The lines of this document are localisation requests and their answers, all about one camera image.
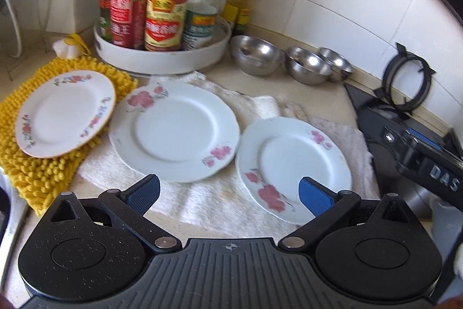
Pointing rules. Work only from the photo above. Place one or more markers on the large white floral plate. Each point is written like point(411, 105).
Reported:
point(177, 131)

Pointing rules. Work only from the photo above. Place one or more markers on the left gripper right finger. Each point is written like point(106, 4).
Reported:
point(331, 211)

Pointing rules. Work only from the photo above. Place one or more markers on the white round turntable tray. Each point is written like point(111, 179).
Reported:
point(164, 63)

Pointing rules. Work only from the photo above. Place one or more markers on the small gold-rimmed floral plate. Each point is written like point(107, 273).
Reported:
point(64, 113)

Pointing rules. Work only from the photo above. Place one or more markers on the large steel bowl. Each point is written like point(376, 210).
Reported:
point(255, 56)

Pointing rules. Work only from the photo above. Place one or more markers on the black stove pot support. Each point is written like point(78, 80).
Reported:
point(406, 80)

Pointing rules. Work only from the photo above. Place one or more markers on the glass pot lid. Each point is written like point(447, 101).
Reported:
point(11, 44)

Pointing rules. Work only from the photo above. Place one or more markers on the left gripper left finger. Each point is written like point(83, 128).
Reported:
point(127, 208)

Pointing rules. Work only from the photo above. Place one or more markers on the yellow chenille mat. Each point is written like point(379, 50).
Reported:
point(40, 180)

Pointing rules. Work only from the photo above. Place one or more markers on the black gas stove top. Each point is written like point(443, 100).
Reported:
point(388, 177)

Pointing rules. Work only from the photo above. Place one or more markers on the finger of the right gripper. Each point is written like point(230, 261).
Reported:
point(433, 141)
point(388, 143)

